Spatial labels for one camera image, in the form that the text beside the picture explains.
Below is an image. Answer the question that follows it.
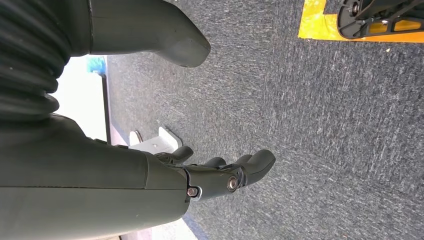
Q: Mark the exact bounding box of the grey kiosk stand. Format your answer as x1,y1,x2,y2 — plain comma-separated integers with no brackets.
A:
128,126,183,156

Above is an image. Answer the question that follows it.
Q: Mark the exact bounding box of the teal green sign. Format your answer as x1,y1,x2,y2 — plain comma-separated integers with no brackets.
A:
86,55,107,76

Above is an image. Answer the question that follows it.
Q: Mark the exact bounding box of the yellow floor tape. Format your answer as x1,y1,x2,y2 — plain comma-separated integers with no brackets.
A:
298,0,424,44

